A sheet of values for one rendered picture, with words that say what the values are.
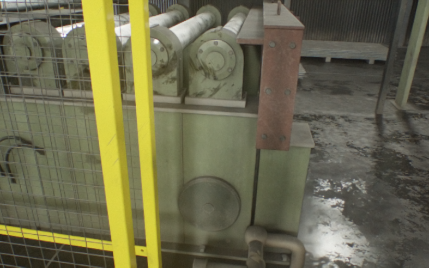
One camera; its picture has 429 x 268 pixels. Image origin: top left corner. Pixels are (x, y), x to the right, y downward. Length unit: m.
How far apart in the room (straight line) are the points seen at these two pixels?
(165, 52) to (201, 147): 0.52
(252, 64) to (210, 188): 2.12
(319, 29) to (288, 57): 9.36
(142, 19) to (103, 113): 0.42
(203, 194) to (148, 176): 0.62
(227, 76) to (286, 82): 0.33
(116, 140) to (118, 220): 0.24
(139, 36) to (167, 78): 0.65
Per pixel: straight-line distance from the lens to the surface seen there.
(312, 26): 10.85
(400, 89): 5.31
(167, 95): 1.82
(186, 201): 1.97
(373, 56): 8.06
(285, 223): 2.05
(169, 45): 1.75
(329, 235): 2.43
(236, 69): 1.72
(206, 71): 1.71
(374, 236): 2.54
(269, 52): 1.53
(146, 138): 1.28
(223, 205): 1.94
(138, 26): 1.17
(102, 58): 0.82
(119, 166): 0.90
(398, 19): 4.64
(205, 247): 2.15
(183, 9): 3.80
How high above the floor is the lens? 1.48
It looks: 24 degrees down
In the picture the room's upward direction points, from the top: 1 degrees clockwise
